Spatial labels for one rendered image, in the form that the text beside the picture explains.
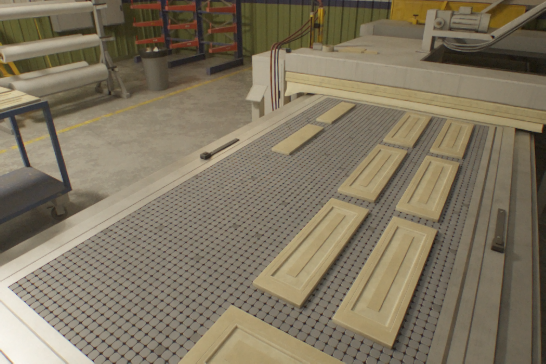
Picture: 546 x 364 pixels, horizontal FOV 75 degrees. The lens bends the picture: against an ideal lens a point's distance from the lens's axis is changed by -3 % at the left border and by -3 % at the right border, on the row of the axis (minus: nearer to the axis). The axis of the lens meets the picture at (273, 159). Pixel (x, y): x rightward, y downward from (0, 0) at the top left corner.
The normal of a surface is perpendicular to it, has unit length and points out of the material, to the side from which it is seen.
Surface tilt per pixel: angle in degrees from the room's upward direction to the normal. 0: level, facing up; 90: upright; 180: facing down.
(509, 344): 0
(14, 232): 0
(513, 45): 90
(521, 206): 0
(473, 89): 90
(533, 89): 90
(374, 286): 11
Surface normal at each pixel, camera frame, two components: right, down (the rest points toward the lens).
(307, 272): 0.16, -0.83
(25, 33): 0.84, 0.24
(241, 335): 0.11, -0.95
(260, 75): -0.54, 0.38
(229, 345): -0.18, -0.93
